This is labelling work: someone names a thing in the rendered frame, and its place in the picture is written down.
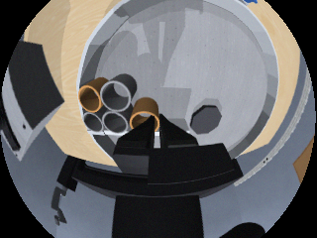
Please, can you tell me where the bronze bushing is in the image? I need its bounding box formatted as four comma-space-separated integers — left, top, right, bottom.
130, 97, 159, 131
78, 77, 109, 112

